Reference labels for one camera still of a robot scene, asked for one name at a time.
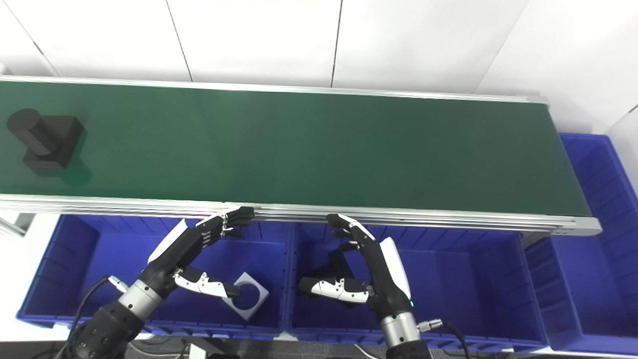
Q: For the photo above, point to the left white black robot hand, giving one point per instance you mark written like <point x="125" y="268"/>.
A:
<point x="187" y="244"/>

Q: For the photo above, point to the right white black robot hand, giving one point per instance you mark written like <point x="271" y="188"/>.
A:
<point x="386" y="274"/>

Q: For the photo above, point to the black cylinder block part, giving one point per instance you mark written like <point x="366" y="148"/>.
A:
<point x="50" y="144"/>

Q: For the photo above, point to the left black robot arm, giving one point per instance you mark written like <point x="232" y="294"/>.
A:
<point x="112" y="324"/>

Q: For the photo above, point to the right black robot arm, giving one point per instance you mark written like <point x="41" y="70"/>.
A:
<point x="401" y="334"/>

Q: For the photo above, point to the blue plastic bin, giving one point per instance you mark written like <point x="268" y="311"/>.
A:
<point x="124" y="259"/>
<point x="463" y="289"/>
<point x="598" y="249"/>

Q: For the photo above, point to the grey square part with hole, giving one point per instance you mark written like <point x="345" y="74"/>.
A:
<point x="254" y="304"/>

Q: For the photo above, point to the aluminium conveyor leg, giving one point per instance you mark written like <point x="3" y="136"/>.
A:
<point x="15" y="224"/>

